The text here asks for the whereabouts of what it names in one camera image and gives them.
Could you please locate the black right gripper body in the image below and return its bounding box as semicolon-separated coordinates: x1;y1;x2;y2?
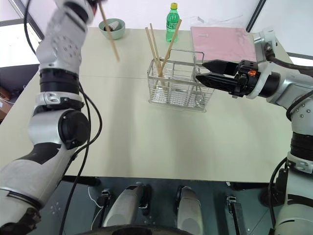
228;60;258;97

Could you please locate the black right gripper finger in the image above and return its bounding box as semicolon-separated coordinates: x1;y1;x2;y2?
202;59;240;75
195;73;237;94

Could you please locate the wooden chopstick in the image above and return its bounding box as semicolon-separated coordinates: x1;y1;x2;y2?
149;23;168;87
98;3;120;62
158;19;183;77
145;26;164;78

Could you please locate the metal spoon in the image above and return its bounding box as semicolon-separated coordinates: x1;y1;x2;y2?
192;70;205;105

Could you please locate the pink folded cloth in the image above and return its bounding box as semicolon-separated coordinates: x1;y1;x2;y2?
190;25;258;62

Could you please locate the pale green bowl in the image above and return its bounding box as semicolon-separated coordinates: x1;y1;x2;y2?
98;19;126;40

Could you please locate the green plastic bottle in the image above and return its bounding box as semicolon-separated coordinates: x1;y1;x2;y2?
165;2;181;43

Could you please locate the grey robot right foot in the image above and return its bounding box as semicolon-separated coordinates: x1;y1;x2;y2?
176;186;204;235

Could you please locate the grey robot foot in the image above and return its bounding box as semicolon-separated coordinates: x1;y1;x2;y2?
176;186;204;235
102;183;150;228

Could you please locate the brown cardboard box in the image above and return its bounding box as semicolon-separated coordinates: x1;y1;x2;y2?
0;85;12;123

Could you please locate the grey robot left foot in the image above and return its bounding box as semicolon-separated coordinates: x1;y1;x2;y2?
102;183;150;228

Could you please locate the dark round base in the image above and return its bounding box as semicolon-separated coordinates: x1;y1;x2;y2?
79;224;189;235

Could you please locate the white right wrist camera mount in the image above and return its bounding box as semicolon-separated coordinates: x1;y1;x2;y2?
246;28;279;100

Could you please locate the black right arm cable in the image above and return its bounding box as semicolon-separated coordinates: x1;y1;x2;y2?
266;48;313;73

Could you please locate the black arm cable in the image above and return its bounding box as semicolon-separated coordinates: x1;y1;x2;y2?
266;48;313;73
57;82;103;235

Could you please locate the silver wire basket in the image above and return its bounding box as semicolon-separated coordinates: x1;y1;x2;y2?
147;48;216;113

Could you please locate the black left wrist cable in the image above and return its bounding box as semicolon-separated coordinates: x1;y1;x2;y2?
23;0;38;56

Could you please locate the black right shoulder cable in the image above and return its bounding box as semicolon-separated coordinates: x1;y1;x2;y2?
268;156;294;235

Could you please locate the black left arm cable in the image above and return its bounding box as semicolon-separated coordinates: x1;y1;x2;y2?
57;82;103;235

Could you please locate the thin white cable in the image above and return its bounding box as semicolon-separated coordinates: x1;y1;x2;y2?
87;185;104;231

